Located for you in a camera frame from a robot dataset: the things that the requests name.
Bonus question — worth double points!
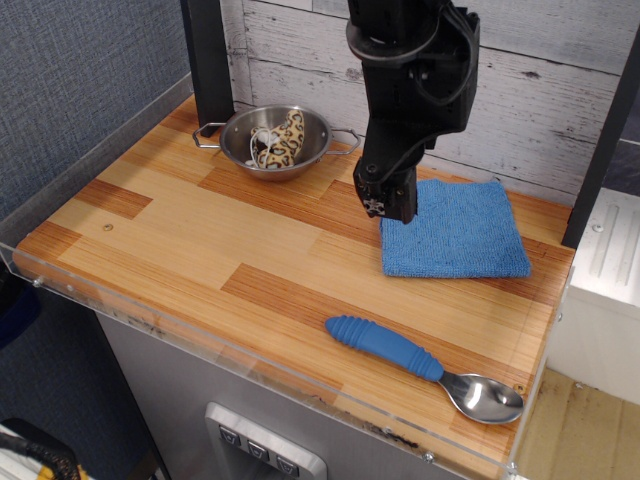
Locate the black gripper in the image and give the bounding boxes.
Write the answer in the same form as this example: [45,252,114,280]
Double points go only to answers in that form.
[354,51,478,224]

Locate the clear acrylic table guard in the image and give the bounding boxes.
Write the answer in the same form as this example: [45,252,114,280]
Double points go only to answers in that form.
[2,79,573,479]

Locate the blue handled metal spoon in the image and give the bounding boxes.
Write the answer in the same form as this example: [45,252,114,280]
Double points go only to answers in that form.
[325,316,524,425]

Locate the yellow black object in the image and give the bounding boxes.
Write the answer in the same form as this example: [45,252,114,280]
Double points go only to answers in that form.
[1,422,91,480]

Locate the white box with grooves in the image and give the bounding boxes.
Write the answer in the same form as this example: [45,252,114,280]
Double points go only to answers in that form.
[547,188,639,404]

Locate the leopard print plush toy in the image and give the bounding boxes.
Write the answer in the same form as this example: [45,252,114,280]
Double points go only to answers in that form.
[245,109,305,170]

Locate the silver toy fridge cabinet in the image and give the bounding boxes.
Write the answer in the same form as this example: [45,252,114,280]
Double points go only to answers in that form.
[98,315,452,479]

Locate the steel bowl with handles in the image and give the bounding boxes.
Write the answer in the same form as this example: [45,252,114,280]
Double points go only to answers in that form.
[192,104,361,182]

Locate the black left frame post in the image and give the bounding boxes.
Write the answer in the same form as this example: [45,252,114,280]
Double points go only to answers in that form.
[180,0,235,127]

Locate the silver dispenser button panel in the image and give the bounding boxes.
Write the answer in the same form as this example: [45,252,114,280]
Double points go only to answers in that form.
[205,402,328,479]

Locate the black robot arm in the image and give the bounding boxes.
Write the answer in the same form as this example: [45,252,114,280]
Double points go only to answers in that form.
[346,1,480,224]

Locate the black frame post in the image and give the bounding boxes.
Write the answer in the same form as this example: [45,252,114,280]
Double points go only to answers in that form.
[561,31,639,249]
[180,0,235,127]

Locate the blue cloth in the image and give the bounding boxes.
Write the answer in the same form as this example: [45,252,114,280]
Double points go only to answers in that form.
[379,179,531,279]

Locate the black right frame post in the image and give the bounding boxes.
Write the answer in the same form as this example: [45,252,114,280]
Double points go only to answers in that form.
[561,31,639,249]

